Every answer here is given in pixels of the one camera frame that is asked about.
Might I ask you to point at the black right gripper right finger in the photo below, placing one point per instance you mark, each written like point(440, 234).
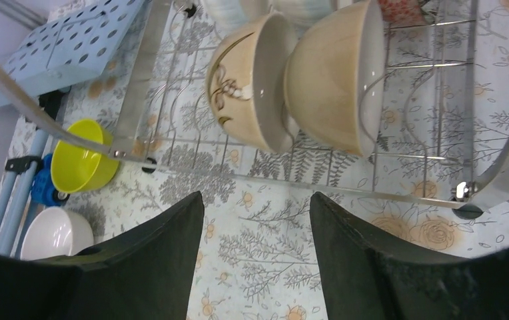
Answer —
point(368, 273)

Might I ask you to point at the light blue folded tripod stand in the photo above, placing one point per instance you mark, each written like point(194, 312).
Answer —
point(17, 209)

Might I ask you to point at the white ribbed bowl right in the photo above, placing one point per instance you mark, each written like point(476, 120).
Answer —
point(304, 13)

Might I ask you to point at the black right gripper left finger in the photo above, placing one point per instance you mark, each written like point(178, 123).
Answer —
point(144, 273)

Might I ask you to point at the white plastic bowl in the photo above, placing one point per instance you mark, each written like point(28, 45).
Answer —
point(56, 231)

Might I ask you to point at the light blue perforated tray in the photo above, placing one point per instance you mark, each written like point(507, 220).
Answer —
point(71, 49)

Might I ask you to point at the white ribbed bowl left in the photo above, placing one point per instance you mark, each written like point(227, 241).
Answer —
point(232, 14)

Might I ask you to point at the patterned beige ceramic bowl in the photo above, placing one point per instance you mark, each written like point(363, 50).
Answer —
point(244, 84)

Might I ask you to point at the yellow-green plastic bowl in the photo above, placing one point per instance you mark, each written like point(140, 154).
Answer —
point(74, 169)

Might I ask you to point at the white ribbed bowl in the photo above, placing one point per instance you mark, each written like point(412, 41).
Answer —
point(304, 13)
point(232, 14)

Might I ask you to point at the red floral patterned cup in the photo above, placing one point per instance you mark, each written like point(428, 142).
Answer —
point(402, 13)

